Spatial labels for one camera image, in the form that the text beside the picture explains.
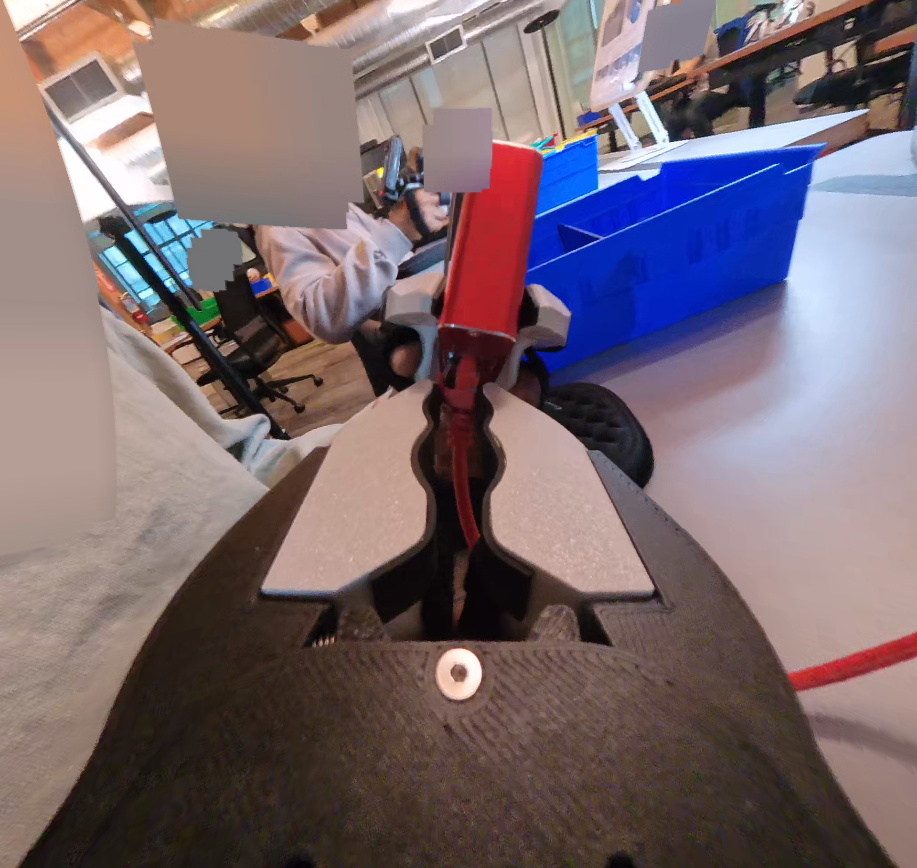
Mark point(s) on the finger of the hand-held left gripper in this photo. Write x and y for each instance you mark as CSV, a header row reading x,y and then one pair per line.
x,y
551,324
408,302

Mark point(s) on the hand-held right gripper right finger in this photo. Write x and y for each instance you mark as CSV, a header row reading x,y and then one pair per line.
x,y
566,517

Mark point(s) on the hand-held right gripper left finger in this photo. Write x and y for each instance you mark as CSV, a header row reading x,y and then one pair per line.
x,y
351,510

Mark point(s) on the red ethernet splitter box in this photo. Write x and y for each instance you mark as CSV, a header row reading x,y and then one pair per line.
x,y
494,252

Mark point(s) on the large blue plastic bin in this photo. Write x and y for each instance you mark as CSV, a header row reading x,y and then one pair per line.
x,y
680,259

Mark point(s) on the person's left forearm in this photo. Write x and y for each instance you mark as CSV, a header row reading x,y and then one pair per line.
x,y
215,424

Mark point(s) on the black oval pad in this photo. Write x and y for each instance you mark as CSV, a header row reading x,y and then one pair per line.
x,y
602,427

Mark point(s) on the small blue plastic bin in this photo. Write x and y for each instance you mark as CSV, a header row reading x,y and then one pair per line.
x,y
569,173

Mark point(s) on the black office chair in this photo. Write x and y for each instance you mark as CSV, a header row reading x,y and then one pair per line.
x,y
845,87
251,338

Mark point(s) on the white poster stand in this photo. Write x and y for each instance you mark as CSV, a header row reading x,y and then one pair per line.
x,y
653,117

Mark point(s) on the white air vent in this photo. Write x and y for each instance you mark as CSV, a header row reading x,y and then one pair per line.
x,y
445,44
82,87

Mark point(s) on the person's grey sweatshirt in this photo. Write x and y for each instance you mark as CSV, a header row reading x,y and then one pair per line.
x,y
86,631

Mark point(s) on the black tripod stand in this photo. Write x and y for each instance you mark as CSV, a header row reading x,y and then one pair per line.
x,y
122,227

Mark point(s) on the black floor lamp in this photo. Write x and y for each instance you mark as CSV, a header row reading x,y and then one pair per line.
x,y
541,21

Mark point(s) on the instruction poster board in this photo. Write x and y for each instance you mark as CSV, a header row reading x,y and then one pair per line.
x,y
627,23

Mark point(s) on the wooden office desk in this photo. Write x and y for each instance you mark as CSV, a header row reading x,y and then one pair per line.
x,y
788,34

